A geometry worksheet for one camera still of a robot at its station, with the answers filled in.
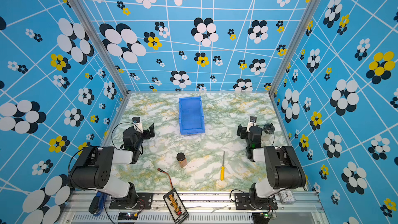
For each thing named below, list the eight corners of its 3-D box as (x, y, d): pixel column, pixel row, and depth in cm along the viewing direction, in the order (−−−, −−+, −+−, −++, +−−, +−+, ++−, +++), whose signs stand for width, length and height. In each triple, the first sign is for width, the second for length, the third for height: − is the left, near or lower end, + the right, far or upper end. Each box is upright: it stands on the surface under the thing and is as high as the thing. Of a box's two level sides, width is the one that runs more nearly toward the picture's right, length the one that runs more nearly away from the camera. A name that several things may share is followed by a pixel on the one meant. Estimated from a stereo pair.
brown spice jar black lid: (178, 167, 86) (175, 160, 78) (179, 159, 89) (176, 152, 81) (186, 167, 86) (184, 160, 78) (187, 159, 89) (185, 152, 81)
